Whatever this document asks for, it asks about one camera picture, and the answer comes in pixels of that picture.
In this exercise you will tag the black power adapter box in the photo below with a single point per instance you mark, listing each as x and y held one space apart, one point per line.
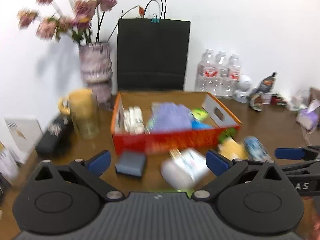
56 139

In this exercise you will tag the dark red small box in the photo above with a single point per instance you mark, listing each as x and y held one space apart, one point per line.
278 100

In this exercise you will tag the white card box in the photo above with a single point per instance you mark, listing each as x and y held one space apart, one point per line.
26 133

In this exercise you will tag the blue white tube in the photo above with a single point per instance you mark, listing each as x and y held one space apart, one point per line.
196 125

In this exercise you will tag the yellow plush toy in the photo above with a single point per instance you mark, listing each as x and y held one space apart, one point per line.
230 149

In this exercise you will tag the black paper bag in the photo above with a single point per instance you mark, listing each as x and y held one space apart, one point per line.
152 56

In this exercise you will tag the clear glass cup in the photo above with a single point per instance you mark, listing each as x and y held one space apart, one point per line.
88 128

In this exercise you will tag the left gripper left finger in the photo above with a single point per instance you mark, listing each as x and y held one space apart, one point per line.
58 199

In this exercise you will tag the white cotton swab container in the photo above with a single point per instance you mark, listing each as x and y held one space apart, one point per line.
184 169

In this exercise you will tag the purple ceramic vase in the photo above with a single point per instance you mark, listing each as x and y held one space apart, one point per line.
96 69

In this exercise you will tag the teal binder clip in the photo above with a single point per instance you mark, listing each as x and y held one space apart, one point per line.
155 19

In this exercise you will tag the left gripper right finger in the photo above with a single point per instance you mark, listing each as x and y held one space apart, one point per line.
253 197

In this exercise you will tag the orange red cardboard box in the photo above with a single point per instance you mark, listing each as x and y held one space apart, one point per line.
132 111

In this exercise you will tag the purple tissue pack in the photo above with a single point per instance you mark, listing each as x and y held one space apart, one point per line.
308 118

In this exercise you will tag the dried pink flowers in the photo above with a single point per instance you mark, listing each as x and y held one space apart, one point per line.
78 19

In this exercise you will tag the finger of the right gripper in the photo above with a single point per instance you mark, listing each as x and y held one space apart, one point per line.
302 153

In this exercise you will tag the yellow mug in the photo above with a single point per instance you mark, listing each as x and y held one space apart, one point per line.
79 104

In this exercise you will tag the white robot figurine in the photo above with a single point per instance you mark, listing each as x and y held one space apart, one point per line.
243 88

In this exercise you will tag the water bottle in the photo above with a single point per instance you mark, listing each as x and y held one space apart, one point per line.
206 71
234 70
221 72

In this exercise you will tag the dark blue charger block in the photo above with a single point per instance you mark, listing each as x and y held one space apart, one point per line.
131 163

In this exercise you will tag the middle water bottle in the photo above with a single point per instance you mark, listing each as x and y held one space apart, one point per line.
221 72

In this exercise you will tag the right water bottle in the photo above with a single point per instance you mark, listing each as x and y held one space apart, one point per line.
234 70

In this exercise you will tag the left water bottle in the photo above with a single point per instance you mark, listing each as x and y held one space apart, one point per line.
206 71

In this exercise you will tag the blue tissue pack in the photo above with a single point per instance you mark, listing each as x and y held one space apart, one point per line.
255 149

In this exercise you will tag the purple knitted cloth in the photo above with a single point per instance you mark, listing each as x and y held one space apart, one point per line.
169 117

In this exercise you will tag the small white food box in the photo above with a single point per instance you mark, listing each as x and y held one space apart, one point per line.
267 97

